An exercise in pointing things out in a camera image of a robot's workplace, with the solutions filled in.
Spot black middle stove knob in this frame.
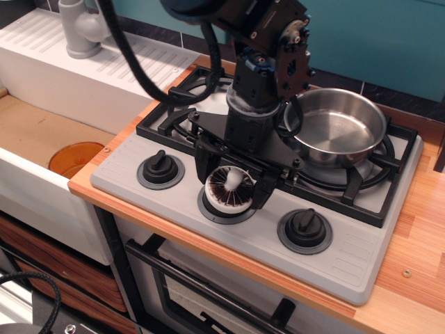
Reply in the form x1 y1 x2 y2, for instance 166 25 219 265
197 187 256 225

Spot black burner grate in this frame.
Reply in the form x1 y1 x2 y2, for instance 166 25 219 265
136 65 297 159
250 95 419 229

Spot toy mushroom white brown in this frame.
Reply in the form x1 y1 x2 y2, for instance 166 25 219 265
204 166 254 215

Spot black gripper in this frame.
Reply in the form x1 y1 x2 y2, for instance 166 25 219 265
195 88 302 210

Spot black right stove knob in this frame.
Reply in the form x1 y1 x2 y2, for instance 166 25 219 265
277 208 333 255

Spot black right burner grate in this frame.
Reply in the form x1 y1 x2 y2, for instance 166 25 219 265
250 95 419 229

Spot grey toy stove top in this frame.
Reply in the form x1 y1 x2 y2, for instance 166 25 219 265
89 64 424 307

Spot stainless steel pan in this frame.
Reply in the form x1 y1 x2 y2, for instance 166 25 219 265
284 88 387 168

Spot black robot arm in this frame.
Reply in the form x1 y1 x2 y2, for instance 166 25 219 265
162 1 312 209

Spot oven door with handle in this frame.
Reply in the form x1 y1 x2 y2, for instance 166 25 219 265
124 234 359 333

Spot grey toy faucet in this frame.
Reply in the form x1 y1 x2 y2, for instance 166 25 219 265
58 0 111 59

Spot orange plastic drain disc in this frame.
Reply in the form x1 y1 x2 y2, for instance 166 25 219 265
48 142 104 179

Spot black braided cable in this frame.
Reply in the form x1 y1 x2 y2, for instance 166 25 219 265
0 271 62 334

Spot black left burner grate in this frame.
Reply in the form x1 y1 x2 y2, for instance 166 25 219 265
136 65 297 159

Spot black stove knob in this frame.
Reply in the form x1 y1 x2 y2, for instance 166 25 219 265
197 187 256 225
136 150 185 191
277 208 333 255

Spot black left stove knob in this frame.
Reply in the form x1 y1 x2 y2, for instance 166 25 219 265
136 150 185 191

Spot brass countertop screw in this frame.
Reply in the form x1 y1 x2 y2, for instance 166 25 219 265
402 269 412 278

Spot wooden drawer fronts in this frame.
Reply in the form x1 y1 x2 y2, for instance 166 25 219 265
1 212 136 333

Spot white toy sink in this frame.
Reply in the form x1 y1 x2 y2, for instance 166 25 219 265
0 8 201 267

